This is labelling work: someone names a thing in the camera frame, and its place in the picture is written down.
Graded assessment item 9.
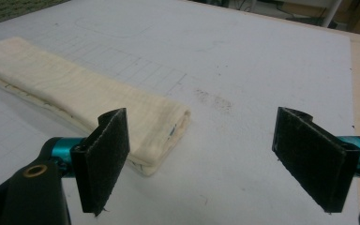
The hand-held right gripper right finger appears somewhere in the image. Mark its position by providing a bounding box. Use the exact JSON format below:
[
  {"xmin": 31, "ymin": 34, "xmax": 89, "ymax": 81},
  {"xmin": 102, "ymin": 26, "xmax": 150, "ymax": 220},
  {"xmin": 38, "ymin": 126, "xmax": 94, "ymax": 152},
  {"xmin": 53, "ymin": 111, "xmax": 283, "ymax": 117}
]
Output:
[{"xmin": 271, "ymin": 106, "xmax": 360, "ymax": 214}]

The white metal stand leg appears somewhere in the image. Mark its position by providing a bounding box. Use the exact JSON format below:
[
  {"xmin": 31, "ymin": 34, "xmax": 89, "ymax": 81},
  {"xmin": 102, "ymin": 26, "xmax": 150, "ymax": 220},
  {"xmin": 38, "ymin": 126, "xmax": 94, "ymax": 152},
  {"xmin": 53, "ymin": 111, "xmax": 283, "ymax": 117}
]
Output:
[{"xmin": 322, "ymin": 0, "xmax": 343, "ymax": 28}]

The green carpet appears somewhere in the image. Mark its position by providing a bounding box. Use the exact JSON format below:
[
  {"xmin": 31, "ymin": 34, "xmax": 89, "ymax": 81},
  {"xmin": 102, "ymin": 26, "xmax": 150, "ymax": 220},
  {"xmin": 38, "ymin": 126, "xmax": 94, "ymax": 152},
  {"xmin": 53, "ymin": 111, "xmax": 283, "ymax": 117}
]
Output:
[{"xmin": 0, "ymin": 0, "xmax": 71, "ymax": 29}]

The cream cloth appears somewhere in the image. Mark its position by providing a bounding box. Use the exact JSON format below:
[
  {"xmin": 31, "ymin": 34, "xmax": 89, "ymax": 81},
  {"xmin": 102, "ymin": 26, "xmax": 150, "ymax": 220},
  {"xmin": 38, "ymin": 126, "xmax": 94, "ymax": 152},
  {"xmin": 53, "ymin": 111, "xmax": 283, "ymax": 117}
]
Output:
[{"xmin": 0, "ymin": 36, "xmax": 192, "ymax": 177}]

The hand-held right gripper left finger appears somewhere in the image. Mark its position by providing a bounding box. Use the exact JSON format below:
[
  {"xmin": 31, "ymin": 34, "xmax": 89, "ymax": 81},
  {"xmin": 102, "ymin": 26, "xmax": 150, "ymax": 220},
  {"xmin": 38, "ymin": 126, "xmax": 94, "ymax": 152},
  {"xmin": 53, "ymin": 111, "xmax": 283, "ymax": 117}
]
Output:
[{"xmin": 50, "ymin": 107, "xmax": 131, "ymax": 218}]

